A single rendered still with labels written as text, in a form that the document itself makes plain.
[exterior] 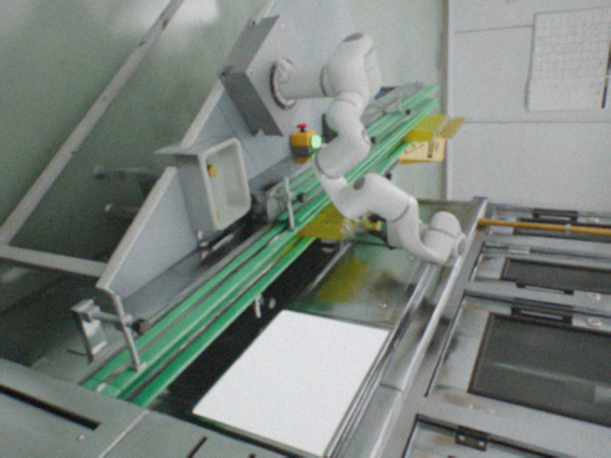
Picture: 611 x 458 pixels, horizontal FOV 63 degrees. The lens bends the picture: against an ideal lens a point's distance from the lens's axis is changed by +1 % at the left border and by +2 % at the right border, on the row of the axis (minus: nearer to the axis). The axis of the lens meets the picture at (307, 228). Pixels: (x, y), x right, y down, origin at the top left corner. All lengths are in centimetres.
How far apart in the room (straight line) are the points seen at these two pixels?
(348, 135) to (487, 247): 79
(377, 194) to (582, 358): 61
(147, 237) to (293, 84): 62
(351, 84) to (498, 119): 615
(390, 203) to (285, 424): 55
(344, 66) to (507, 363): 81
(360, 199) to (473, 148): 639
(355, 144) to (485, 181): 655
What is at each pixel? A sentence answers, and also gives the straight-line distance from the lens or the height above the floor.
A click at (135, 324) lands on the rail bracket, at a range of 96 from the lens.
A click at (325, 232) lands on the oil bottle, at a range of 153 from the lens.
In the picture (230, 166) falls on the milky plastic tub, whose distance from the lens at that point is 145.
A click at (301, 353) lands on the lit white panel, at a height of 113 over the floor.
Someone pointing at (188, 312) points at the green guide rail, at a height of 92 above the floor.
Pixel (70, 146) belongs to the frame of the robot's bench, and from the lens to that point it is 183.
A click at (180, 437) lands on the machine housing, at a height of 131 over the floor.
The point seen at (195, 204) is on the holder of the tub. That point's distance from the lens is 137.
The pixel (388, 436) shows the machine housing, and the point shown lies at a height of 140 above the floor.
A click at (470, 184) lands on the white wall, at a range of 772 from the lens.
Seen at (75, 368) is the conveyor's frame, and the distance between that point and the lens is 109.
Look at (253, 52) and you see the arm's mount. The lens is 150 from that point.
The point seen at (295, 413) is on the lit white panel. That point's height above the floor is 121.
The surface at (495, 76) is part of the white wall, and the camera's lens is 728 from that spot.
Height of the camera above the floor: 166
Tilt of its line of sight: 27 degrees down
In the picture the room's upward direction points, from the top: 96 degrees clockwise
